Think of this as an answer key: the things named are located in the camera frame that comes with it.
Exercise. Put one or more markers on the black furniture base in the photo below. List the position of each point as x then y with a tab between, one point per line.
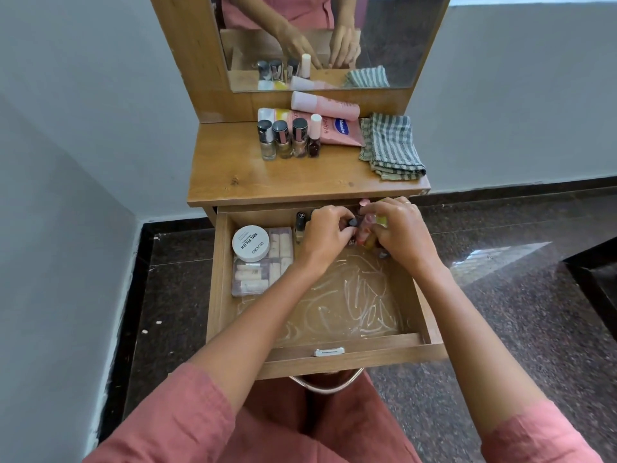
597	289

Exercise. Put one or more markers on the pink tube yellow print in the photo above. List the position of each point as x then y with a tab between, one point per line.
344	130

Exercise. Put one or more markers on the green striped cloth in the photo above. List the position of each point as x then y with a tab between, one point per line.
393	149

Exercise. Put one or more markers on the clear box of beige tubes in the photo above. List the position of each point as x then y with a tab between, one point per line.
260	284

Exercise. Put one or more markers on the person's right pink sleeve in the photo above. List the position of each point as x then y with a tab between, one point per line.
535	438

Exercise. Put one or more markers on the silver glitter nail polish bottle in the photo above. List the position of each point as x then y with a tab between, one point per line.
283	142
266	144
300	139

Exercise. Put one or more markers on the person's left forearm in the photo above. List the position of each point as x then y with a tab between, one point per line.
250	342

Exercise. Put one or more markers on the dressing table mirror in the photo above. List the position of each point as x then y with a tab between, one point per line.
400	43

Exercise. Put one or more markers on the wooden dressing table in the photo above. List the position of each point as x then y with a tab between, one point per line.
231	173

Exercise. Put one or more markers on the white round jar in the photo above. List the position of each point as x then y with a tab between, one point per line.
250	243

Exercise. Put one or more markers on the person's left pink sleeve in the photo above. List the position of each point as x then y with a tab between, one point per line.
168	424

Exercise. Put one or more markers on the cluster of small cosmetic bottles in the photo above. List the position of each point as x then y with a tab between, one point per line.
300	227

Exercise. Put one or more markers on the person's legs pink trousers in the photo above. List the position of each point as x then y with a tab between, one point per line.
366	429

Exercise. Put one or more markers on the person's right forearm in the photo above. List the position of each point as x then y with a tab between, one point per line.
472	352

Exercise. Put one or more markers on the pink tube white cap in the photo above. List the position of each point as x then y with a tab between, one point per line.
328	107

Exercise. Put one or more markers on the dark nail polish white cap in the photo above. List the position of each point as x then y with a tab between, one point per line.
314	147

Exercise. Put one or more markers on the wooden drawer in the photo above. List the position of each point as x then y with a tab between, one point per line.
313	364

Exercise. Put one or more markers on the person's pink sleeve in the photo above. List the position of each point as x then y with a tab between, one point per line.
535	438
168	424

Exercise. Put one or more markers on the person's left hand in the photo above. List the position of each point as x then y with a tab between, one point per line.
323	236

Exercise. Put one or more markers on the person's right hand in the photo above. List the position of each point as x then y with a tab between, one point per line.
407	236

